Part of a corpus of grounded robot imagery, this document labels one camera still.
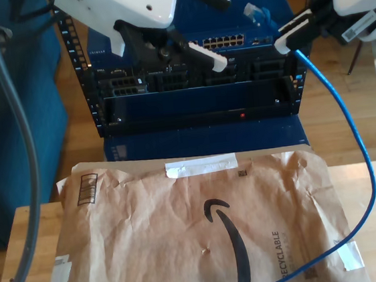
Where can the black rack server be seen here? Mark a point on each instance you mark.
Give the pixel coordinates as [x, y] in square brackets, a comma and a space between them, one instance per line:
[175, 81]

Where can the black rack shelf tray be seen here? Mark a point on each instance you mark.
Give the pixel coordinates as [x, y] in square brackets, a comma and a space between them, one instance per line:
[172, 122]

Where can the dark blue flat device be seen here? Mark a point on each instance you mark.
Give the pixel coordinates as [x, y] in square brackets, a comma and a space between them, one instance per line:
[208, 139]

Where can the brown paper mailer bag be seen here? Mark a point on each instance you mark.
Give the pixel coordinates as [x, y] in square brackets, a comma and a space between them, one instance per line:
[149, 219]

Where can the short white tape strip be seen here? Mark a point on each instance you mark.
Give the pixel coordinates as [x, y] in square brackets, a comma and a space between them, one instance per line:
[350, 256]

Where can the white shipping label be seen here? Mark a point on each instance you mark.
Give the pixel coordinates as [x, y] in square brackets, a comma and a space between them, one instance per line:
[59, 275]

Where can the blue network switch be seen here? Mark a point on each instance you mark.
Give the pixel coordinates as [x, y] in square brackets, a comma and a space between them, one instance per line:
[222, 23]

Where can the black rack frame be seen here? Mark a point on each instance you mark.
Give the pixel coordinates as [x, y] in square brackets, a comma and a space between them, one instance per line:
[76, 58]

